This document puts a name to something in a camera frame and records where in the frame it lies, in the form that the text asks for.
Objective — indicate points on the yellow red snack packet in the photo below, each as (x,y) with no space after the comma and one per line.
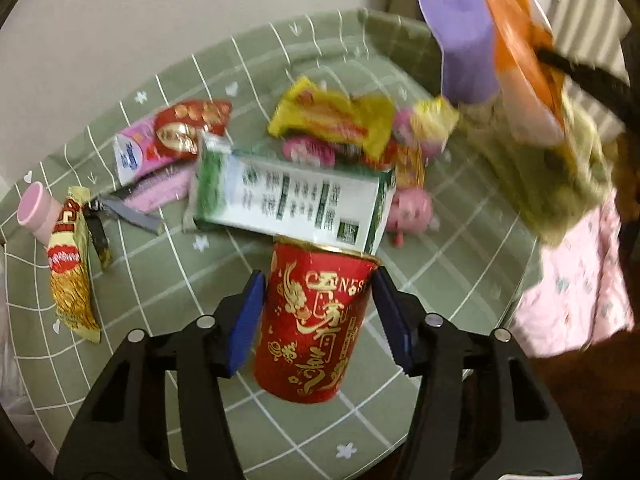
(67,265)

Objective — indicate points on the white ribbed panel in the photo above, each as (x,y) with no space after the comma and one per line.
(585,10)

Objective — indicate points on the purple cloth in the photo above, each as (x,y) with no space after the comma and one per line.
(460,35)

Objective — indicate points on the pink toy key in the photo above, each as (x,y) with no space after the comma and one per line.
(307,151)

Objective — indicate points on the small yellow packet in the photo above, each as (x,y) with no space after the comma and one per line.
(434,120)

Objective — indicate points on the pink white pouch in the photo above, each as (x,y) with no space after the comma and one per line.
(132,154)

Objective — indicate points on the yellow noodle packet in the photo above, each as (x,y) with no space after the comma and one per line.
(335,115)

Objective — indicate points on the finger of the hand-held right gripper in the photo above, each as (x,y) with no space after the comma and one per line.
(600,82)

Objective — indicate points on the pink plastic cup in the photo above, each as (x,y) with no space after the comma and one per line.
(35,210)

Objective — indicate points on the pink caterpillar toy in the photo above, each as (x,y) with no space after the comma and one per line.
(411,210)

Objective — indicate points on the olive yellow bag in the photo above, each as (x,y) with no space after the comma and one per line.
(550,180)

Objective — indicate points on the red paper cup gold print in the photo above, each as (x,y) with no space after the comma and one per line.
(310,330)

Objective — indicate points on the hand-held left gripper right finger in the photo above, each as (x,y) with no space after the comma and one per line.
(395,322)

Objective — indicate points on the orange white packet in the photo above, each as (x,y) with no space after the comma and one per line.
(520,60)

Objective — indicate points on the pink printed blanket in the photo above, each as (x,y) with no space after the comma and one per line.
(575,285)

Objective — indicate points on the long pink box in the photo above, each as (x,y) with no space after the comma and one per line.
(160,187)

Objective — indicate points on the small orange red packet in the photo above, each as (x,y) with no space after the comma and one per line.
(410,167)

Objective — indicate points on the green white milk carton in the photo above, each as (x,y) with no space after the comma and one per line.
(290,195)

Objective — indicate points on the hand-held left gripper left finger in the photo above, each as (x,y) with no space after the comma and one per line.
(245,322)

